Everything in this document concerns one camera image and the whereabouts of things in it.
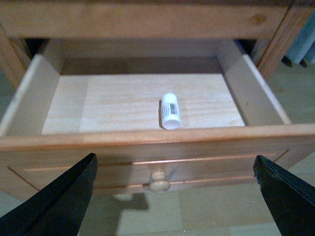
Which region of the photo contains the wooden drawer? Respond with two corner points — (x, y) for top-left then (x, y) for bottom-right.
(0, 40), (315, 200)
(113, 194), (134, 202)

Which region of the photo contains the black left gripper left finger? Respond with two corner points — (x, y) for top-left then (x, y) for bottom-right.
(0, 153), (97, 236)

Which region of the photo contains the white medicine bottle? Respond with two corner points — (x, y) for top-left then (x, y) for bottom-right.
(161, 93), (181, 130)

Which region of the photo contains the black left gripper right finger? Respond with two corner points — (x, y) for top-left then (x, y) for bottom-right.
(253, 155), (315, 236)

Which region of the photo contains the grey-blue curtain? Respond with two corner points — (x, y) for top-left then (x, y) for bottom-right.
(286, 12), (315, 64)

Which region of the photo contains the wooden nightstand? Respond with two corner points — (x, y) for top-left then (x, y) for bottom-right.
(0, 0), (315, 87)

